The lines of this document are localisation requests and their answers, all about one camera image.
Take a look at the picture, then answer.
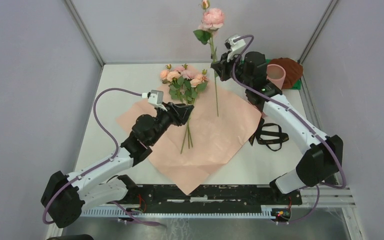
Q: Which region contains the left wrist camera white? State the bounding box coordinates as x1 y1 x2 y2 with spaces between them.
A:
141 90 167 111

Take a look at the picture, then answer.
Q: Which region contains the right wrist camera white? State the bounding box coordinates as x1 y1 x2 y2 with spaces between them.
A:
224 34 246 62

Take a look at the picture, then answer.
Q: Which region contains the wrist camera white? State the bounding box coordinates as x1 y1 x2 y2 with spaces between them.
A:
224 34 246 62
141 90 167 111

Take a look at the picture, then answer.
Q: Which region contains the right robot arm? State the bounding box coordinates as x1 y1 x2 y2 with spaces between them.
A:
210 51 344 204

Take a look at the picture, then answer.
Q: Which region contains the green cloth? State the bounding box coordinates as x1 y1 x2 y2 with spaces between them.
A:
235 58 304 91

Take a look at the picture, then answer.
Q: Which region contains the brown cloth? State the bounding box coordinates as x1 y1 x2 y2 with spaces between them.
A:
268 58 303 90

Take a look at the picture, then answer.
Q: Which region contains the aluminium rail frame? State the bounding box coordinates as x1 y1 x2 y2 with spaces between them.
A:
55 184 357 209

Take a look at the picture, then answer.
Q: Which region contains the blue slotted cable duct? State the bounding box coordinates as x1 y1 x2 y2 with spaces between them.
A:
80 206 276 220

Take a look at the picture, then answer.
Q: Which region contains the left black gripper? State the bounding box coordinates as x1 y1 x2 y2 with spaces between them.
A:
149 101 194 146

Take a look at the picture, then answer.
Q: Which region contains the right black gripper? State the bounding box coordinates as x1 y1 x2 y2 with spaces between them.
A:
211 49 252 89

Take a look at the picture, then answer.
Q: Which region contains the black ribbon gold lettering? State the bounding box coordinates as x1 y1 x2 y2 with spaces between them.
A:
248 118 290 152

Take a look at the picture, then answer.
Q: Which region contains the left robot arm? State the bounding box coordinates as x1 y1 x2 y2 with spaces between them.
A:
40 102 194 229

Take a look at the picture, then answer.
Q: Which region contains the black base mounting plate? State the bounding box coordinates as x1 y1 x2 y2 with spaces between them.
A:
117 184 303 214

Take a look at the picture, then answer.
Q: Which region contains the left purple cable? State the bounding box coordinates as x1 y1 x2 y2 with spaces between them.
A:
42 87 163 227

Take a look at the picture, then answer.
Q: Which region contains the pink flower stem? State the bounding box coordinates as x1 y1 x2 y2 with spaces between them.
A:
192 0 227 118
172 64 196 154

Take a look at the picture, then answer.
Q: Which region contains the peach flower stem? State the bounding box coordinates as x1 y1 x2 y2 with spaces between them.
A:
159 64 190 155
185 68 209 149

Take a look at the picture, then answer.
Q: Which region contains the pink flower bouquet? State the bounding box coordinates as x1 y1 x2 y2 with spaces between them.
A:
125 70 266 194

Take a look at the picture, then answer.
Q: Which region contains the pink cylindrical vase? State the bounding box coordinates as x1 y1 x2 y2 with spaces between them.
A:
266 64 286 90

